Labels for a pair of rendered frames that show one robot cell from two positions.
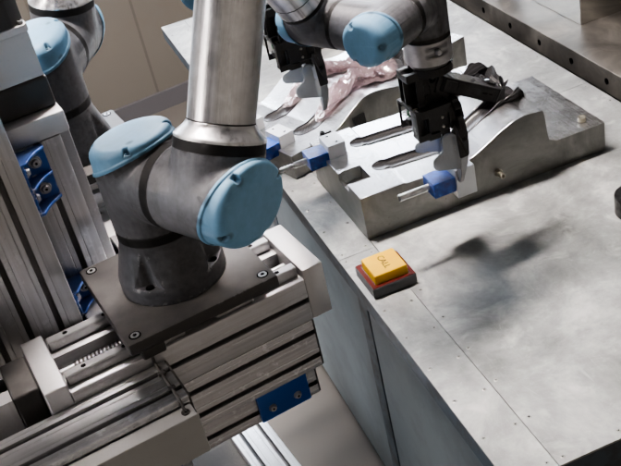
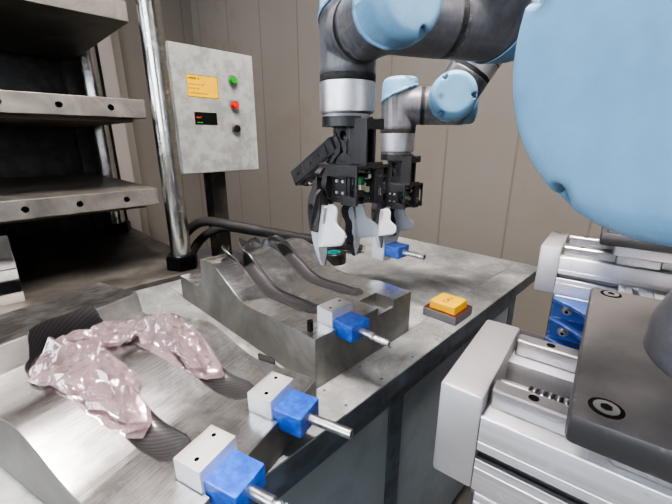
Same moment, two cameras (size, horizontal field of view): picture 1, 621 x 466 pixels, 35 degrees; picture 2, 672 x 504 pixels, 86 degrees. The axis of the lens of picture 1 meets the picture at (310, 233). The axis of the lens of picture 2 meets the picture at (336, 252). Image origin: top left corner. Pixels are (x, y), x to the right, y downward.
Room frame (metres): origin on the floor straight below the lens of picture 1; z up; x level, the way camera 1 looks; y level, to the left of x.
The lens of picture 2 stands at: (1.97, 0.39, 1.18)
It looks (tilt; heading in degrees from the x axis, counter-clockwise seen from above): 17 degrees down; 238
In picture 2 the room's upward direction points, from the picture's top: straight up
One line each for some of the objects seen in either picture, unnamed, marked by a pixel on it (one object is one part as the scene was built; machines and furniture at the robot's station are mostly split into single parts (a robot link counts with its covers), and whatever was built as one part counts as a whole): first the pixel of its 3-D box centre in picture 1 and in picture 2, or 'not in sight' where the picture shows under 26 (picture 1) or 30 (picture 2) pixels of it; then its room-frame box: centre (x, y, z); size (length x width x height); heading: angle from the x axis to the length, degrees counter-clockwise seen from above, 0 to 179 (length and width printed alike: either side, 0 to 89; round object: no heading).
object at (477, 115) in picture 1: (441, 113); (283, 267); (1.68, -0.29, 0.92); 0.35 x 0.16 x 0.09; 103
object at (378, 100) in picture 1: (345, 90); (118, 378); (2.00, -0.15, 0.85); 0.50 x 0.26 x 0.11; 121
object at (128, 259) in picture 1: (164, 244); not in sight; (1.17, 0.20, 1.09); 0.15 x 0.15 x 0.10
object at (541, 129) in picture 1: (453, 135); (283, 285); (1.67, -0.31, 0.87); 0.50 x 0.26 x 0.14; 103
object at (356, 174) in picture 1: (355, 183); (376, 309); (1.58, -0.10, 0.87); 0.05 x 0.05 x 0.04; 13
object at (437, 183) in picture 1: (433, 185); (400, 251); (1.42, -0.22, 0.93); 0.13 x 0.05 x 0.05; 103
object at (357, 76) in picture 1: (342, 74); (119, 350); (2.00, -0.15, 0.90); 0.26 x 0.18 x 0.08; 121
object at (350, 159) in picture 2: (290, 30); (350, 162); (1.68, -0.05, 1.15); 0.09 x 0.08 x 0.12; 103
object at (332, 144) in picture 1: (311, 159); (356, 328); (1.67, -0.03, 0.89); 0.13 x 0.05 x 0.05; 103
